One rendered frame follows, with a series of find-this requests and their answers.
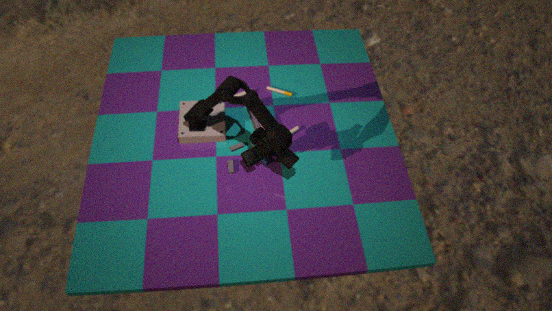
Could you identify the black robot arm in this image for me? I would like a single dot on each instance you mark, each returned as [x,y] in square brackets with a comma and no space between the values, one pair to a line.
[276,137]

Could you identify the dark grey keyboard with letter keys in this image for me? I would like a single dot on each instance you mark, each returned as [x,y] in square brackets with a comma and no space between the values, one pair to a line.
[254,121]

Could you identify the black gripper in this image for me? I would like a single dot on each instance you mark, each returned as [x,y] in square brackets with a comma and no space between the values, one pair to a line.
[254,155]

